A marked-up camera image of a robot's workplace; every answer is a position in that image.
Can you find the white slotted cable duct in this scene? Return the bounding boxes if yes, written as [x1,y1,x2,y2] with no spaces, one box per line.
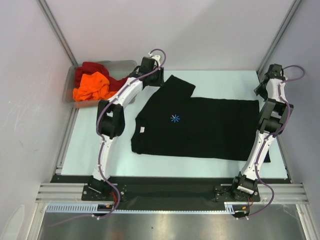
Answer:
[46,203,248,215]

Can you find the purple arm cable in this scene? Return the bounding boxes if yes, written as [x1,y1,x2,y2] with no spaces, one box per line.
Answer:
[48,48,168,227]
[231,65,306,221]

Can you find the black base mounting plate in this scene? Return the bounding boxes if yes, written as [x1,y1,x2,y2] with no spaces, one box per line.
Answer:
[51,174,260,211]

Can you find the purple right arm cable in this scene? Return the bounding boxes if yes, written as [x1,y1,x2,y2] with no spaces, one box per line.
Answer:
[231,65,306,221]

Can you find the black t-shirt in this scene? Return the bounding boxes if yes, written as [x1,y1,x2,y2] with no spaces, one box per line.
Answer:
[131,76,260,161]

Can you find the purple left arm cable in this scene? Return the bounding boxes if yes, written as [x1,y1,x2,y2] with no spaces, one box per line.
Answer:
[48,48,168,227]

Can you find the orange t-shirt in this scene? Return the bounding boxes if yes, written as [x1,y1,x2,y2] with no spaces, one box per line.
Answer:
[72,76,117,102]

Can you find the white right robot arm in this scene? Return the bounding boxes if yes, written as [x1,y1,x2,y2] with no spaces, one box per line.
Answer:
[230,77,294,201]

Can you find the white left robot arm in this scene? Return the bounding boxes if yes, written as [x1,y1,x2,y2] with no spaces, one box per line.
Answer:
[87,66,164,200]

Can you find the dark red t-shirt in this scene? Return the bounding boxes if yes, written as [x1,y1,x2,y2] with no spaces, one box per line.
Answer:
[74,61,128,92]

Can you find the clear plastic bin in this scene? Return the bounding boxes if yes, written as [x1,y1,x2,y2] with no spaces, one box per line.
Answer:
[62,60,137,109]

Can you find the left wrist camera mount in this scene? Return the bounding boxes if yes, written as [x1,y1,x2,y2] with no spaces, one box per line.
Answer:
[128,53,162,78]

